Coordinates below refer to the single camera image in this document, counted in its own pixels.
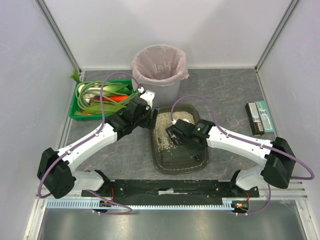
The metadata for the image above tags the white slotted cable duct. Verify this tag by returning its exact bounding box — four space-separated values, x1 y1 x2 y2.
46 198 245 211

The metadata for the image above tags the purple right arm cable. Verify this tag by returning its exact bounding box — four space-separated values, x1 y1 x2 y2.
170 95 315 217

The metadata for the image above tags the teal cardboard box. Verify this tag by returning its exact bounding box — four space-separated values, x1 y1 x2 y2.
255 101 275 133

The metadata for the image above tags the bundle of green onions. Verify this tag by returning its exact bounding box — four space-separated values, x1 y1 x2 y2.
75 81 134 115

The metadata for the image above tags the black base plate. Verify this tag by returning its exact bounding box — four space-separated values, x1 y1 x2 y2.
94 179 260 205

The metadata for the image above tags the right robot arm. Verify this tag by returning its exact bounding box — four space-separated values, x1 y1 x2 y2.
165 119 295 196

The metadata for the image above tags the orange carrot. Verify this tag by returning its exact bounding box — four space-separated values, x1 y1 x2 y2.
102 95 129 103

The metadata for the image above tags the grey trash bin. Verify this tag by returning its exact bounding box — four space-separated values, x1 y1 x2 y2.
140 80 181 107

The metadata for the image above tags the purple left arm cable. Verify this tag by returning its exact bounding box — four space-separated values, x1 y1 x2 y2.
37 72 133 216

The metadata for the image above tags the pink plastic bin liner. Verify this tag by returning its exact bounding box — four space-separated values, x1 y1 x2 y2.
131 44 189 87

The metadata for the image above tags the green leafy vegetable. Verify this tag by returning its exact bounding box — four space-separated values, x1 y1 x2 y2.
69 69 81 83

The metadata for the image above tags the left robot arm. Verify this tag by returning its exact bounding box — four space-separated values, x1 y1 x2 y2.
37 91 159 199

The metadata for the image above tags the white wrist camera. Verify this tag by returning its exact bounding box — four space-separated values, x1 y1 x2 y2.
172 118 195 126
137 86 156 108

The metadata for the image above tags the purple vegetable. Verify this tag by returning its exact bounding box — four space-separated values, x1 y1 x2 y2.
89 96 109 105

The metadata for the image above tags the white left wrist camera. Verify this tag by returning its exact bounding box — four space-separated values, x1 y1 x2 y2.
137 86 156 108

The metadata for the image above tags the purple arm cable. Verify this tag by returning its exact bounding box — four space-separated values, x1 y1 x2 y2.
170 95 315 217
37 72 133 216

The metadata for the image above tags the green long beans bundle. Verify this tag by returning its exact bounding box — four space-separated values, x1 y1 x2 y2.
125 91 141 104

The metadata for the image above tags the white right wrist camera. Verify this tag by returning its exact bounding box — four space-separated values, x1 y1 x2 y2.
172 118 195 126

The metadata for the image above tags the black cardboard box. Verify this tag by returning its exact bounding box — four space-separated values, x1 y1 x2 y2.
245 102 265 136

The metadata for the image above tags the dark translucent litter box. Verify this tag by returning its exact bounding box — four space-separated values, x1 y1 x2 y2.
150 106 209 175

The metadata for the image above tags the pile of pellet cat litter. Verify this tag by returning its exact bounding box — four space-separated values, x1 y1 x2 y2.
155 111 195 153

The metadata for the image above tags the green plastic crate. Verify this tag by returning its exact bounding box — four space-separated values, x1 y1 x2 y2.
69 79 136 121

